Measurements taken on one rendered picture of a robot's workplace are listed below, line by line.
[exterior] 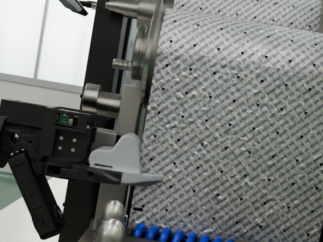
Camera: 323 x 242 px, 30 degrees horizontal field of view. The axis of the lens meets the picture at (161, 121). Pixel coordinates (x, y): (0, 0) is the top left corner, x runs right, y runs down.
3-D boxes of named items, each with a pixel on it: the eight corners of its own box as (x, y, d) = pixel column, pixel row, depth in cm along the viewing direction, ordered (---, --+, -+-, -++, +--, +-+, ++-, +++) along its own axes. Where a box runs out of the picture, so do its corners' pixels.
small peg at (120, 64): (112, 59, 80) (111, 69, 81) (133, 63, 80) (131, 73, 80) (114, 56, 81) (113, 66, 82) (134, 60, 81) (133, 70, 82)
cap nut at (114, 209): (95, 232, 70) (102, 194, 70) (126, 237, 70) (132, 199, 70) (90, 239, 66) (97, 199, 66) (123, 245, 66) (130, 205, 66)
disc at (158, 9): (144, 108, 88) (161, 7, 87) (148, 109, 88) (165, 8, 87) (136, 109, 73) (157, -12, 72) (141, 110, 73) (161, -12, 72)
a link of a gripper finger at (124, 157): (168, 142, 71) (91, 129, 71) (160, 192, 71) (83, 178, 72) (169, 140, 74) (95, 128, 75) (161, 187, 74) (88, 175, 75)
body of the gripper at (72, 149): (93, 115, 71) (-7, 98, 71) (82, 187, 71) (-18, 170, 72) (102, 113, 78) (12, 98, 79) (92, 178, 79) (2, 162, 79)
